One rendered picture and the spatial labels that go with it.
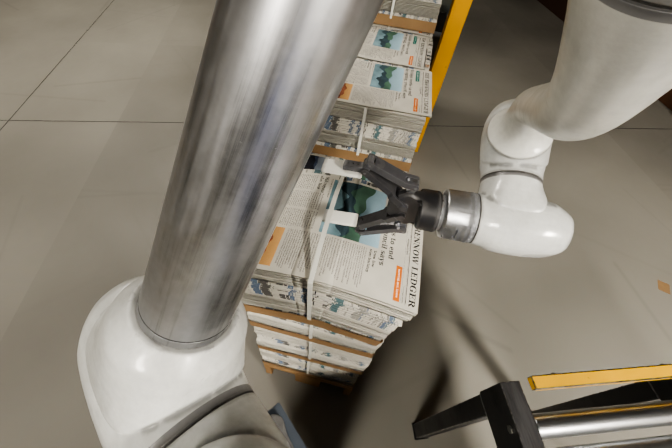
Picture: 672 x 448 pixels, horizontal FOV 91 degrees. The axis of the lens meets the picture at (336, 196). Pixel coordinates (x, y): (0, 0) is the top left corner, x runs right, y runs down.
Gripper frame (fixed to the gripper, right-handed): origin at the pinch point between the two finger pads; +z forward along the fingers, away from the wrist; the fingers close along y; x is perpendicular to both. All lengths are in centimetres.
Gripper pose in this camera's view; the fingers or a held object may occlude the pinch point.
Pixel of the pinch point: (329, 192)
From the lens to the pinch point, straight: 62.4
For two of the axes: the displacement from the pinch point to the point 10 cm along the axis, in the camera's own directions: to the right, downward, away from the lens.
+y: -0.1, 6.6, 7.5
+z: -9.7, -1.8, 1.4
